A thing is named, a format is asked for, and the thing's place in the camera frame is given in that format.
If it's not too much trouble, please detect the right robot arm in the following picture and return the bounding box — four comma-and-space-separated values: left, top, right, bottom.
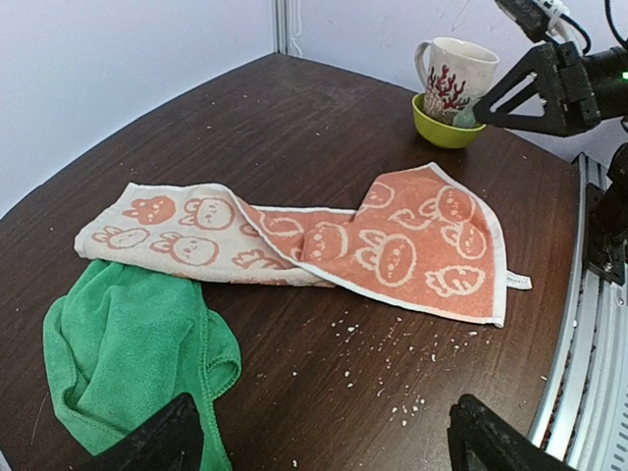
473, 26, 627, 137

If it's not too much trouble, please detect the orange bunny pattern towel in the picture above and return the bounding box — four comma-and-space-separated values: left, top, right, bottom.
75, 163, 532, 327

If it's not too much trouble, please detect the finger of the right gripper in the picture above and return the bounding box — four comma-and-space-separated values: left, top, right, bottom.
473, 46, 552, 133

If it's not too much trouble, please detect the white coral pattern mug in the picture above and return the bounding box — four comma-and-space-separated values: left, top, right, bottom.
414, 37, 499, 128

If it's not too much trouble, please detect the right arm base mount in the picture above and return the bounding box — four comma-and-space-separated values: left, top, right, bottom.
583, 143, 627, 286

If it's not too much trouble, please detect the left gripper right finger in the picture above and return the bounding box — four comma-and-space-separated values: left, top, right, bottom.
447, 393, 567, 471

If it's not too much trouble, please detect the green bowl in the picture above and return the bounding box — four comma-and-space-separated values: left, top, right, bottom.
412, 93, 487, 150

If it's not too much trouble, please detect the green microfiber towel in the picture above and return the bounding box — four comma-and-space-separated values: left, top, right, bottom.
43, 260, 241, 470

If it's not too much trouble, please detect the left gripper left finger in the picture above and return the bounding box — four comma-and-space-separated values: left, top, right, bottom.
90, 392, 204, 470

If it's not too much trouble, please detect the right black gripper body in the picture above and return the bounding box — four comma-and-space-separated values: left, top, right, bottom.
539, 42, 601, 136

